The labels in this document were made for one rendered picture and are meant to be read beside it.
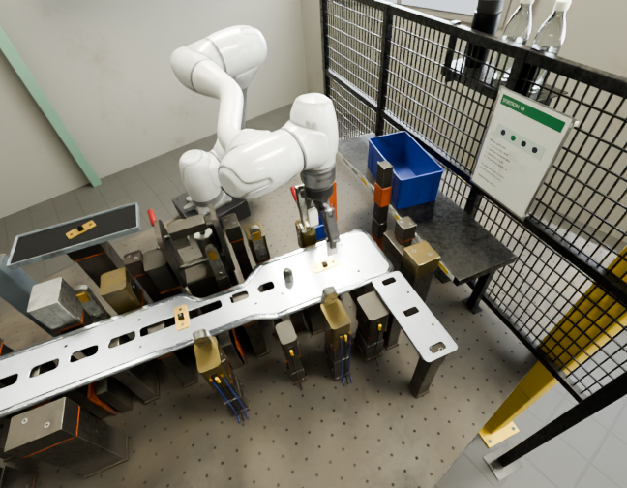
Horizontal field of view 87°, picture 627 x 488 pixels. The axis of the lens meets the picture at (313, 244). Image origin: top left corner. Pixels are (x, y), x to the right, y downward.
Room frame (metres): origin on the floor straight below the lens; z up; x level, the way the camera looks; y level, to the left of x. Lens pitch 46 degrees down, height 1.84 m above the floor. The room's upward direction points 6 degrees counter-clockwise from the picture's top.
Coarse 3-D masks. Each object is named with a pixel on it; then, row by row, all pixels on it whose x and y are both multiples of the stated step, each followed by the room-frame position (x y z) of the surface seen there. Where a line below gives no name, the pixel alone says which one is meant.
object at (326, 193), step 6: (330, 186) 0.68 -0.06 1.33; (306, 192) 0.69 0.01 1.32; (312, 192) 0.67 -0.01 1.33; (318, 192) 0.66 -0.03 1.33; (324, 192) 0.67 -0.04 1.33; (330, 192) 0.68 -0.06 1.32; (312, 198) 0.67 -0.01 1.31; (318, 198) 0.66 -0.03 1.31; (324, 198) 0.67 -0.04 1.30; (318, 204) 0.68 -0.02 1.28
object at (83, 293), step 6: (78, 288) 0.62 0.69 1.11; (84, 288) 0.62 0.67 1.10; (78, 294) 0.61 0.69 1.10; (84, 294) 0.61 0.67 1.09; (90, 294) 0.61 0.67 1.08; (78, 300) 0.60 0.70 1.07; (84, 300) 0.60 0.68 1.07; (90, 300) 0.61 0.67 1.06; (96, 300) 0.61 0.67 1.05; (84, 306) 0.60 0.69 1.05; (90, 306) 0.60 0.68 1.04; (96, 306) 0.60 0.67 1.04; (102, 306) 0.62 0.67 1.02; (90, 312) 0.59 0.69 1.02; (96, 312) 0.60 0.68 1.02; (102, 312) 0.60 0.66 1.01; (96, 318) 0.58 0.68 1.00
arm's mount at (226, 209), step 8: (224, 192) 1.43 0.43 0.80; (176, 200) 1.41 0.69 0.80; (184, 200) 1.40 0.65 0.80; (232, 200) 1.36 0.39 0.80; (240, 200) 1.35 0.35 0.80; (176, 208) 1.41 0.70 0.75; (224, 208) 1.31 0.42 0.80; (232, 208) 1.30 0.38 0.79; (240, 208) 1.33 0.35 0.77; (248, 208) 1.35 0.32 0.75; (184, 216) 1.30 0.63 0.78; (192, 216) 1.28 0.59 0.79; (240, 216) 1.32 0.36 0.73; (248, 216) 1.34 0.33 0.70
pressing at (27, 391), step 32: (288, 256) 0.76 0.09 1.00; (320, 256) 0.75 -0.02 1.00; (352, 256) 0.73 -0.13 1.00; (384, 256) 0.72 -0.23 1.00; (256, 288) 0.64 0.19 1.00; (288, 288) 0.63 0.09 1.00; (320, 288) 0.61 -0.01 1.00; (352, 288) 0.60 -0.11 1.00; (128, 320) 0.56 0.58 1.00; (160, 320) 0.55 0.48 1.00; (192, 320) 0.54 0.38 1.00; (224, 320) 0.53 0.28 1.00; (32, 352) 0.49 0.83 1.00; (64, 352) 0.48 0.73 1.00; (128, 352) 0.46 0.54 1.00; (160, 352) 0.45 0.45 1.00; (32, 384) 0.39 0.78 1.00; (64, 384) 0.39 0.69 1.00; (0, 416) 0.32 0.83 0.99
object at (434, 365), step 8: (440, 344) 0.40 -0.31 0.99; (432, 352) 0.38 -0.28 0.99; (424, 360) 0.38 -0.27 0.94; (440, 360) 0.37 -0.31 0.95; (416, 368) 0.40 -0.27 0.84; (424, 368) 0.38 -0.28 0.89; (432, 368) 0.37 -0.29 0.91; (416, 376) 0.39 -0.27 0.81; (424, 376) 0.37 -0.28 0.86; (432, 376) 0.37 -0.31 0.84; (408, 384) 0.40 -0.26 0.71; (416, 384) 0.38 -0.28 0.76; (424, 384) 0.37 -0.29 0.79; (416, 392) 0.37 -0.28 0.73; (424, 392) 0.37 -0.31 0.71
